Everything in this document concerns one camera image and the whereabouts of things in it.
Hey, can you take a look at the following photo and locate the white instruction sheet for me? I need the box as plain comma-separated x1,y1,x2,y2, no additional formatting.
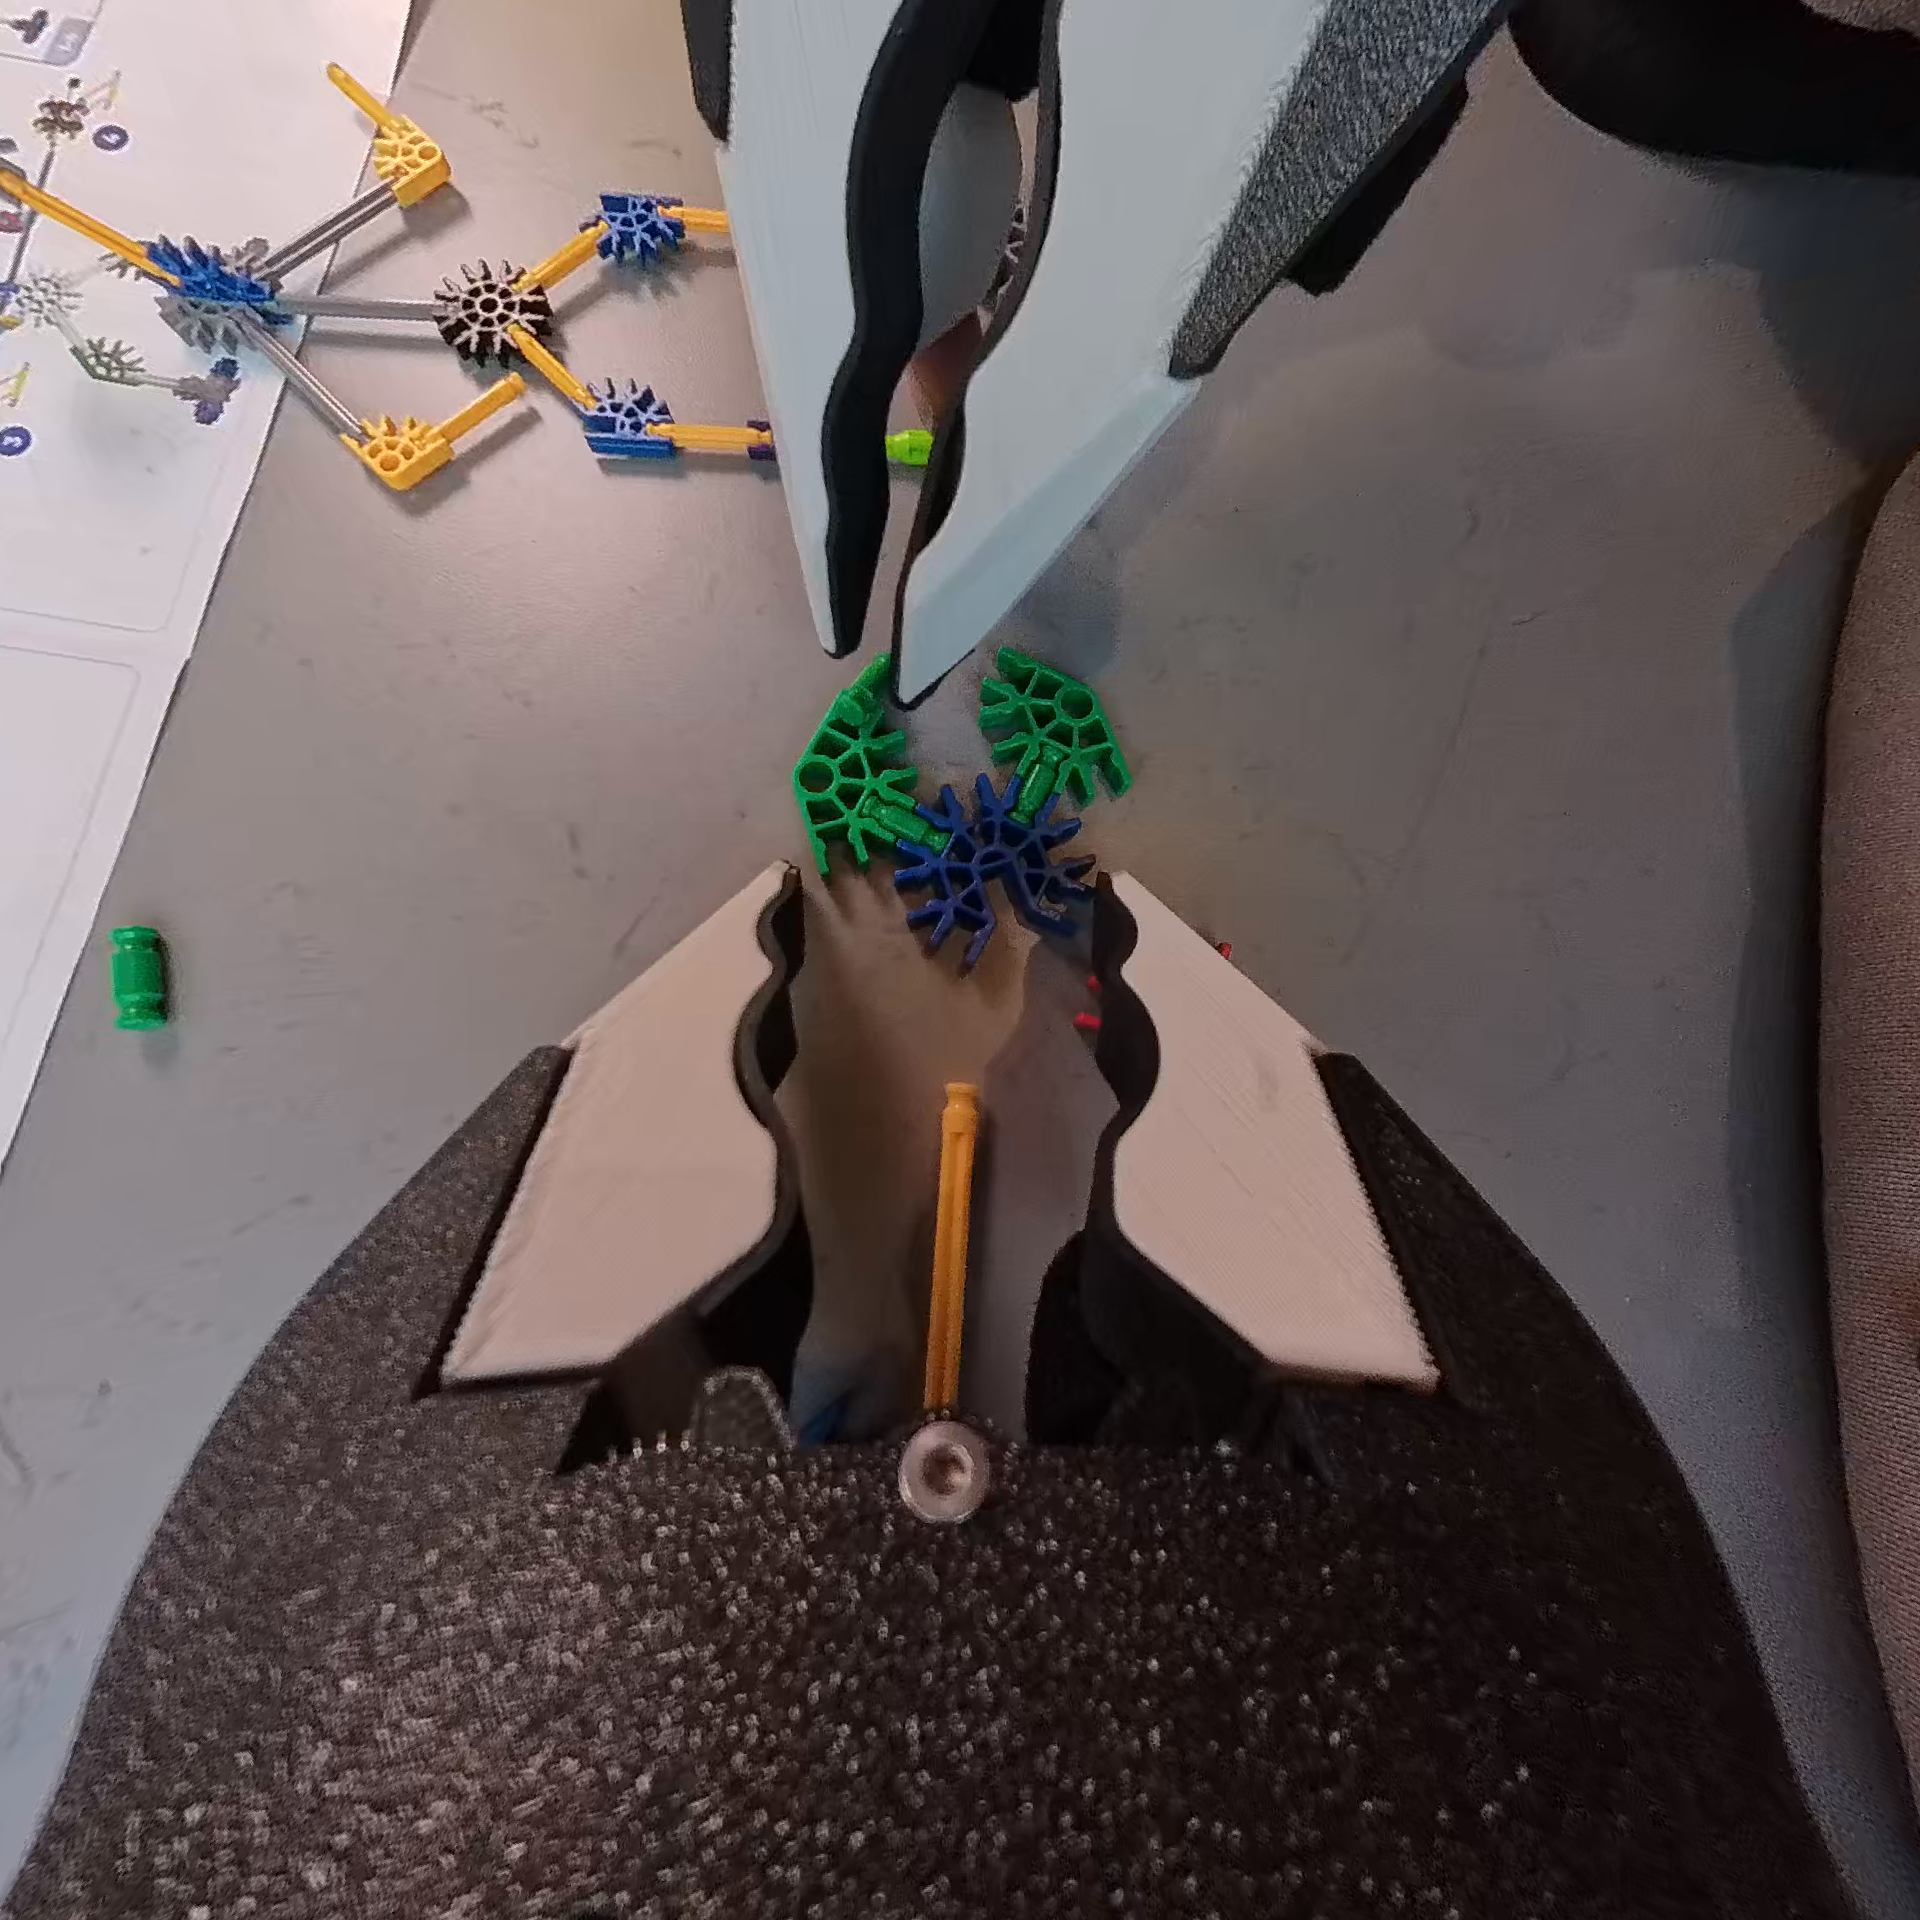
0,0,413,1163

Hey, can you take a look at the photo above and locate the blue snowflake connector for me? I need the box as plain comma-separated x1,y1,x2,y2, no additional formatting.
890,771,1096,963

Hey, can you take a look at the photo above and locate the connector assembly with yellow rods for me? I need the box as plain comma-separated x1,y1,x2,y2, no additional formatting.
791,1079,986,1443

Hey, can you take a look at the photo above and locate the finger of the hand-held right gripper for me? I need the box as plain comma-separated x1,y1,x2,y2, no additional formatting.
890,0,1328,710
718,0,969,662

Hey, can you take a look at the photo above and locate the green fan-shaped connector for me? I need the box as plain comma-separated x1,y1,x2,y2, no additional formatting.
977,647,1129,811
791,697,921,874

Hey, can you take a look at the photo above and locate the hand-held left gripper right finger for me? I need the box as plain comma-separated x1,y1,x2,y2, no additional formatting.
1084,870,1442,1389

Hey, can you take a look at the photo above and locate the red corner connector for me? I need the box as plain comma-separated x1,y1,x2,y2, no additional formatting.
1072,937,1234,1037

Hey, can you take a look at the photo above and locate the person's beige fleece clothing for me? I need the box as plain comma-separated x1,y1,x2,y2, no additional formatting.
1816,449,1920,1800

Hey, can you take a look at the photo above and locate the multicolour rod connector toy figure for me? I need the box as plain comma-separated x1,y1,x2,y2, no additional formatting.
0,59,940,495

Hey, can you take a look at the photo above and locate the person's right hand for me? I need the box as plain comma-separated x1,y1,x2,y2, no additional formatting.
908,306,994,433

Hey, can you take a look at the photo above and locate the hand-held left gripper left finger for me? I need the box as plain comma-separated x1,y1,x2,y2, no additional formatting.
439,862,812,1389

